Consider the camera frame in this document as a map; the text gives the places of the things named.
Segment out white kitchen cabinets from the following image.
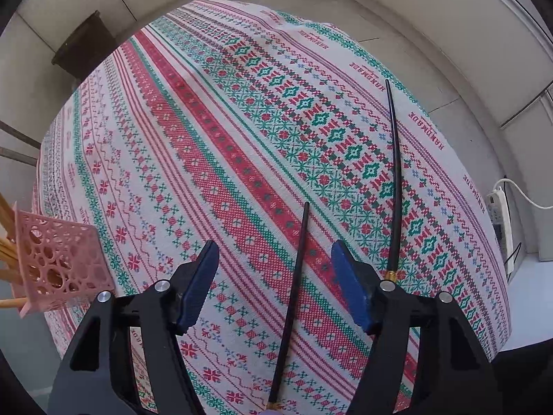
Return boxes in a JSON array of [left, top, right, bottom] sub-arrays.
[[1, 0, 552, 261]]

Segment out black chopstick on right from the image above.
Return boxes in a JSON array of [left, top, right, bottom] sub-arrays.
[[385, 79, 402, 282]]

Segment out black chopstick gold tip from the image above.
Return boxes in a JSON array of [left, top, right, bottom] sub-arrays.
[[263, 202, 309, 414]]

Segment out pink perforated utensil basket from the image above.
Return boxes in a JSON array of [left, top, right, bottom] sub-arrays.
[[11, 207, 115, 317]]

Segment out patterned striped tablecloth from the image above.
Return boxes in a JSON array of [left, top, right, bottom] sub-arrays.
[[32, 0, 511, 414]]

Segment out white power strip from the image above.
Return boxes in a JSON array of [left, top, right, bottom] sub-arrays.
[[485, 188, 515, 276]]

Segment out upright wooden chopstick in basket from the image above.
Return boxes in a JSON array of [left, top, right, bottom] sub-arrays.
[[0, 239, 18, 263]]

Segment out leaning wooden chopstick in basket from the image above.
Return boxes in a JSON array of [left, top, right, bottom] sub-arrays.
[[0, 194, 16, 239]]

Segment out dark brown trash bin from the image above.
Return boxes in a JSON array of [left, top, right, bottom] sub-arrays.
[[51, 10, 117, 82]]

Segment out white power cable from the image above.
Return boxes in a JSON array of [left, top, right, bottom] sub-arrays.
[[492, 177, 553, 211]]

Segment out blue handled mop pole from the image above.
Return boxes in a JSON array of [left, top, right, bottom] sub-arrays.
[[0, 147, 37, 167]]

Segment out green handled broom pole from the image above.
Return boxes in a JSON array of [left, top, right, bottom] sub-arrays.
[[0, 121, 41, 150]]

